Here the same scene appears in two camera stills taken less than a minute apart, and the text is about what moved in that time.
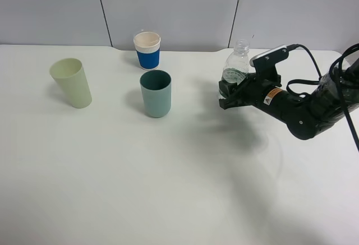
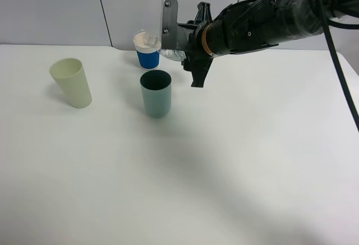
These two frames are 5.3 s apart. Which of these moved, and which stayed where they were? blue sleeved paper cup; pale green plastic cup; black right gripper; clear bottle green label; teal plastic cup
Moved: clear bottle green label; black right gripper
Stayed: teal plastic cup; pale green plastic cup; blue sleeved paper cup
